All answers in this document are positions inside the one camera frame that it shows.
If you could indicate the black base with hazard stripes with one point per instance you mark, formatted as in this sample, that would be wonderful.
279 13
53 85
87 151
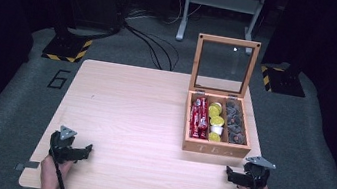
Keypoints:
281 81
67 49

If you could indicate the stack of red packets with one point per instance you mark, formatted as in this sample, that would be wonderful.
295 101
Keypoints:
199 117

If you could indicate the person's left hand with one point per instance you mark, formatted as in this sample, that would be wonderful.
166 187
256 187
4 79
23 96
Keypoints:
52 171

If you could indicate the wooden box with glass lid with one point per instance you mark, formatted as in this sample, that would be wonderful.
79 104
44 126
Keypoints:
216 147

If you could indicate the yellow-lidded capsule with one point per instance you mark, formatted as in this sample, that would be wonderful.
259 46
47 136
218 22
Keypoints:
213 111
214 136
217 120
218 105

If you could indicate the pile of dark tea packets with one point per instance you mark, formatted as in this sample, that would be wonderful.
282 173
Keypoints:
234 123

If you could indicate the white metal stand frame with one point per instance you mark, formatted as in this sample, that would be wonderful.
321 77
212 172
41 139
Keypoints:
222 0

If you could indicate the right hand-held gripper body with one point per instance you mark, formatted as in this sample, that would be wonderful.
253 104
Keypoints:
257 175

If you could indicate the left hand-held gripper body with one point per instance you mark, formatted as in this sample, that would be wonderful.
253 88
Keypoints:
62 146

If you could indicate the grey table bracket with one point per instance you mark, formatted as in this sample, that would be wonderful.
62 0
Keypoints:
27 165

